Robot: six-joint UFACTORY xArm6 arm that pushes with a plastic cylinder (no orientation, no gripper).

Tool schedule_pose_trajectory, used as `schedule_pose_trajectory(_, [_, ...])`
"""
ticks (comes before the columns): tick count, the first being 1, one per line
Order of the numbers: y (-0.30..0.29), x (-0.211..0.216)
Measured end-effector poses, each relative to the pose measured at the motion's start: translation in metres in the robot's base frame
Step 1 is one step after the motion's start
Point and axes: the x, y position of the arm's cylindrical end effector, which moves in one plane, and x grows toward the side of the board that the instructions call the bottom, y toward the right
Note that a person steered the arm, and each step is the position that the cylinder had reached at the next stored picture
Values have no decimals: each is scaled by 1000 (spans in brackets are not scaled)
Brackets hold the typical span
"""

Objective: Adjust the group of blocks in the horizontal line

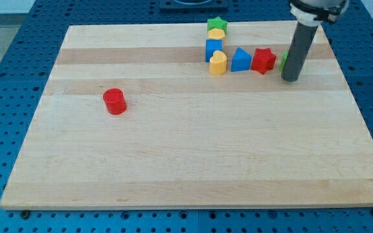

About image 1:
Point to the green star block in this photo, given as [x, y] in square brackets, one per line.
[217, 22]

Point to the grey pusher rod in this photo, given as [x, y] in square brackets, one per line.
[298, 51]

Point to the blue cube block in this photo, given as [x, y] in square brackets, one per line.
[211, 46]

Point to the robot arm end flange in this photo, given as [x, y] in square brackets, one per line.
[312, 12]

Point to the red star block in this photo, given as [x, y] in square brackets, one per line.
[263, 60]

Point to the wooden board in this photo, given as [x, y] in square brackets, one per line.
[188, 139]

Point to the blue triangle block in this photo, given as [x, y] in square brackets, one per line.
[241, 61]

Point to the yellow hexagon block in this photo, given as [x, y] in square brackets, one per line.
[217, 34]

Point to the yellow heart block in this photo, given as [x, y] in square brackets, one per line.
[218, 63]

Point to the red cylinder block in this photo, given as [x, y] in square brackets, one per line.
[115, 101]

